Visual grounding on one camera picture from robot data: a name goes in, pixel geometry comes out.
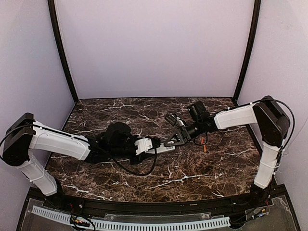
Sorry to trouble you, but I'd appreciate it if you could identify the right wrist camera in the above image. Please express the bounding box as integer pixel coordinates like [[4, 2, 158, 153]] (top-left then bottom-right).
[[165, 113, 187, 128]]

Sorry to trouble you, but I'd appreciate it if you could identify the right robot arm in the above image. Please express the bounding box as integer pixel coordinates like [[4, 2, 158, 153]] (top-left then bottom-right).
[[164, 96, 295, 190]]

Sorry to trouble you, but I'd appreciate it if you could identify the left black frame post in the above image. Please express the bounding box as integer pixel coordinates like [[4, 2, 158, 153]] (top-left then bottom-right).
[[47, 0, 79, 104]]

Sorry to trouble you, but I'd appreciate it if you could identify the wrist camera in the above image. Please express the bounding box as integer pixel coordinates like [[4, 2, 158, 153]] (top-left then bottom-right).
[[134, 137, 161, 154], [165, 113, 187, 128]]

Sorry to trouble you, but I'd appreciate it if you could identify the white remote control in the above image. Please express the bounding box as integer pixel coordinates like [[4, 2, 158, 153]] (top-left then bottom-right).
[[146, 144, 175, 154]]

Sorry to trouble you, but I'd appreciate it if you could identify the black front rail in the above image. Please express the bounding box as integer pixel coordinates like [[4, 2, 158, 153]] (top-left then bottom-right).
[[38, 193, 265, 217]]

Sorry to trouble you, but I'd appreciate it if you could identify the right black frame post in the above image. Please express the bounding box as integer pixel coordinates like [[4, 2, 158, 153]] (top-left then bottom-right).
[[233, 0, 261, 102]]

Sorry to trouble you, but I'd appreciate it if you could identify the white slotted cable duct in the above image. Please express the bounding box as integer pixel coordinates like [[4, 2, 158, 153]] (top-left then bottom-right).
[[31, 205, 231, 231]]

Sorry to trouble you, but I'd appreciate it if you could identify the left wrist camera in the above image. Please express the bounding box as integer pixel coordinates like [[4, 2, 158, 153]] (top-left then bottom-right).
[[134, 137, 161, 154]]

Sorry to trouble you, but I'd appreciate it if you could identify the black frame post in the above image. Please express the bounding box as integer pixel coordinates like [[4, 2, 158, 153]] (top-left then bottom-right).
[[47, 0, 79, 104], [233, 0, 261, 102]]

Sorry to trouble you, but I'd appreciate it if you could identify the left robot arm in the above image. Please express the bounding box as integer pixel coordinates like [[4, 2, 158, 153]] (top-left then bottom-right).
[[0, 113, 153, 196]]

